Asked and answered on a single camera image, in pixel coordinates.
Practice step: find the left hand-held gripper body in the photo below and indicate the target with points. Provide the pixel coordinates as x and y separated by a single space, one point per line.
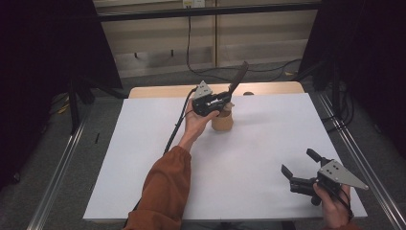
206 103

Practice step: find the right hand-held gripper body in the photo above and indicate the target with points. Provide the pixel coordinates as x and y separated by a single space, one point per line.
338 174

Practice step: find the dark brown comb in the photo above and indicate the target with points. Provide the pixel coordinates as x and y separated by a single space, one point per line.
239 76

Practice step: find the tan bear holder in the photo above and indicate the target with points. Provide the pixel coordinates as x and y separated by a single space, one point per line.
222 123

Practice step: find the person's left hand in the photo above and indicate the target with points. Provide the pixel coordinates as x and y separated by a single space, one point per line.
194 124

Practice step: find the person's right hand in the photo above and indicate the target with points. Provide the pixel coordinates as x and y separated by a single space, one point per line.
335 212

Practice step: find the small brown object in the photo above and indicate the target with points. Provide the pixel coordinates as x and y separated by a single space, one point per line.
248 93

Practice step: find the white table mat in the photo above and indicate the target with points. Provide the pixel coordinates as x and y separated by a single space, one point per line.
255 153

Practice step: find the black metal stand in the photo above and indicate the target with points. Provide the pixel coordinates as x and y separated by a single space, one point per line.
335 86
75 102

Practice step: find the black curtain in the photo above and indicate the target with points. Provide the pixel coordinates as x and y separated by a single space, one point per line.
367 64
38 64

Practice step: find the metal floor rail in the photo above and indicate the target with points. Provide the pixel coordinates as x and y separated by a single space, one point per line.
367 166
54 182

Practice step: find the white wall socket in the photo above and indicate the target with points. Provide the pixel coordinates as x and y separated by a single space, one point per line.
193 3

